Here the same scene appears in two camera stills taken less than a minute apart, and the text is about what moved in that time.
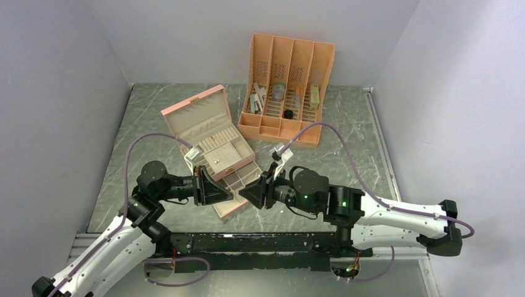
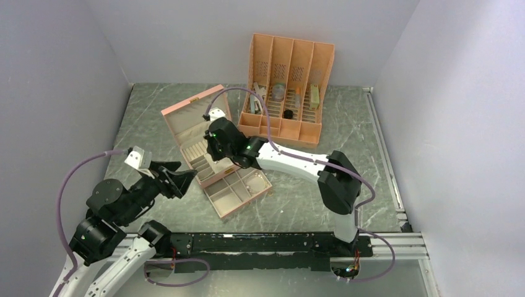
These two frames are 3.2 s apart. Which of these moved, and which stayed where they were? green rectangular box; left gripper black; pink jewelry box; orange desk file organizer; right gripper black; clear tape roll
Moved: left gripper black; right gripper black
Stayed: green rectangular box; pink jewelry box; clear tape roll; orange desk file organizer
